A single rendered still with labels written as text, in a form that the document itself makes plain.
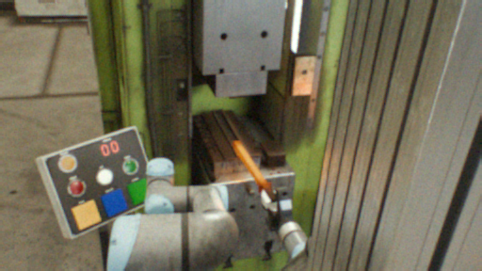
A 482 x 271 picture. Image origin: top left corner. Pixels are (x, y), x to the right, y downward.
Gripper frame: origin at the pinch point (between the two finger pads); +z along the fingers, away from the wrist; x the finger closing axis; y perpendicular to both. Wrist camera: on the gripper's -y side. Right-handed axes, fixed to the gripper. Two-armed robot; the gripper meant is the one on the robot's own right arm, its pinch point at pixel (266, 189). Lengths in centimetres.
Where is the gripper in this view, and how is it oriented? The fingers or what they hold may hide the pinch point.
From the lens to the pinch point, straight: 169.0
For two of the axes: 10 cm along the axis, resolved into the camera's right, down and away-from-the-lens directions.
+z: -3.0, -4.8, 8.3
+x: 9.5, -1.2, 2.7
